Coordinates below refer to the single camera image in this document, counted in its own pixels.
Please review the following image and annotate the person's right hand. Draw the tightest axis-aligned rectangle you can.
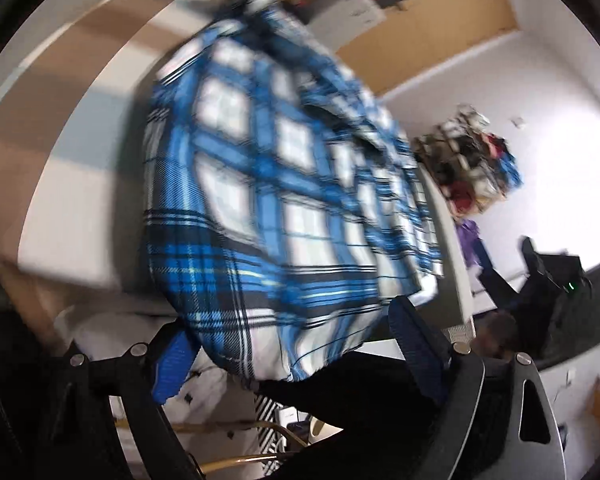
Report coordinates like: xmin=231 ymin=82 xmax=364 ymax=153
xmin=479 ymin=311 xmax=521 ymax=357

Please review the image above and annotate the blue white plaid shirt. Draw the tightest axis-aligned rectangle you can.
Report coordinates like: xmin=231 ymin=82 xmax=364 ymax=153
xmin=144 ymin=0 xmax=443 ymax=383

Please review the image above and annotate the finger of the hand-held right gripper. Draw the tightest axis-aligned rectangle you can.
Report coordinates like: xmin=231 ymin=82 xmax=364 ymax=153
xmin=479 ymin=258 xmax=524 ymax=312
xmin=521 ymin=237 xmax=554 ymax=287

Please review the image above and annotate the tan wooden door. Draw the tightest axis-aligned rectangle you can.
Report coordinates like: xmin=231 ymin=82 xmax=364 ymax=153
xmin=336 ymin=0 xmax=522 ymax=97

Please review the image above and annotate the white upright suitcase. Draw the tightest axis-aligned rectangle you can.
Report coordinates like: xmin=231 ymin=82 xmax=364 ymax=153
xmin=307 ymin=0 xmax=387 ymax=47

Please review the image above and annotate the wooden shoe rack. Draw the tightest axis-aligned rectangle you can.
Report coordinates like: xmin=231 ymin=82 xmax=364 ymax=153
xmin=412 ymin=105 xmax=523 ymax=217

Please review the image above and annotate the yellow curved tube frame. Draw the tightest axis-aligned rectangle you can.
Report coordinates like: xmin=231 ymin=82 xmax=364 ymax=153
xmin=170 ymin=419 xmax=311 ymax=478

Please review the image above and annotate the purple plastic bag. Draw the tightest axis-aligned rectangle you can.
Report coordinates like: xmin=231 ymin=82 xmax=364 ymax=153
xmin=455 ymin=219 xmax=492 ymax=271

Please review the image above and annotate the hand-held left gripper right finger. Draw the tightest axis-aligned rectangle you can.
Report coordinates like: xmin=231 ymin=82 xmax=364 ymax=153
xmin=387 ymin=296 xmax=568 ymax=480

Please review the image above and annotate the black white patterned rug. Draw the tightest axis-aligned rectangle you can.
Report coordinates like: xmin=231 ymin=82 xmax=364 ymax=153
xmin=254 ymin=394 xmax=283 ymax=478

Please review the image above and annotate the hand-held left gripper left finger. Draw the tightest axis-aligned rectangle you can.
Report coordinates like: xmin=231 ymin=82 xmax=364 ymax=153
xmin=40 ymin=322 xmax=203 ymax=480

